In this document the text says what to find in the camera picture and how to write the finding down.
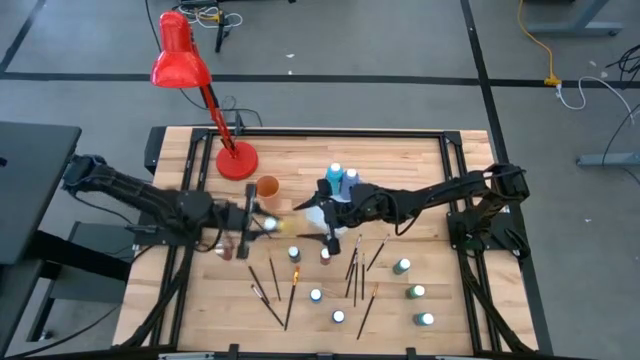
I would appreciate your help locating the grey desk leg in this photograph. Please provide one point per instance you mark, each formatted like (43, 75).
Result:
(610, 159)
(575, 26)

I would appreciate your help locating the red desk lamp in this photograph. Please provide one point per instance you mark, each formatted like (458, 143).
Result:
(180, 65)

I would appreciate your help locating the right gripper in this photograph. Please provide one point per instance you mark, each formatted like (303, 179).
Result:
(365, 205)

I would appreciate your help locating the small teal paint bottle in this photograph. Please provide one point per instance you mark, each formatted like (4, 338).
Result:
(424, 318)

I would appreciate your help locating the small maroon paint bottle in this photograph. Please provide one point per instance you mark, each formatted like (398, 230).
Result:
(227, 252)
(325, 256)

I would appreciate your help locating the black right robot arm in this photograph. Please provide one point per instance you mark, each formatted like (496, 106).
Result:
(450, 192)

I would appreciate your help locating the small grey paint bottle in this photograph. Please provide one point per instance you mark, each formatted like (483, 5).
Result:
(294, 254)

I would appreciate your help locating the large purple paint bottle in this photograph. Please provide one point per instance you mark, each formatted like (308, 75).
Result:
(350, 185)

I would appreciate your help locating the small blue paint bottle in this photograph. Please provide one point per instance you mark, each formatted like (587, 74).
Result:
(315, 295)
(338, 316)

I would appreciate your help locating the black stand leg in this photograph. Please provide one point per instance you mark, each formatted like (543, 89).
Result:
(220, 37)

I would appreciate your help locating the orange cup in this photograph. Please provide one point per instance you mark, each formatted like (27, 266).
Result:
(269, 187)

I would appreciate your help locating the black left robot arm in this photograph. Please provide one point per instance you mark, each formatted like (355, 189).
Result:
(140, 195)

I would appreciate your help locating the wide paintbrush gold ferrule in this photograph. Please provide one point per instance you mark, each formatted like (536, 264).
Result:
(292, 297)

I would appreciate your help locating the black paintbrush silver ferrule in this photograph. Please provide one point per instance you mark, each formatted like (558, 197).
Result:
(267, 305)

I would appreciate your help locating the large yellow paint bottle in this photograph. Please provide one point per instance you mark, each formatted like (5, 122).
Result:
(271, 223)

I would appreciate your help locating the black aluminium table frame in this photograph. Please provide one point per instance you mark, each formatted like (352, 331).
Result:
(325, 133)

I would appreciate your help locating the small green paint bottle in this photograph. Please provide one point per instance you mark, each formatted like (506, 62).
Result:
(401, 265)
(415, 291)

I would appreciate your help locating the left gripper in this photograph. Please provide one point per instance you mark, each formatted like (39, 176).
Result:
(227, 217)

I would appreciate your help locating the short dark pencil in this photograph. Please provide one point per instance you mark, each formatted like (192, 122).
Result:
(353, 257)
(351, 276)

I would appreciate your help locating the large light blue paint bottle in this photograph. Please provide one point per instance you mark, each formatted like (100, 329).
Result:
(334, 177)

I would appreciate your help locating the white plastic bin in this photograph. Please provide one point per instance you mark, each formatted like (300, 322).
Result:
(317, 217)

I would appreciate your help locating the black desk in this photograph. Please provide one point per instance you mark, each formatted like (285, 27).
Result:
(30, 190)

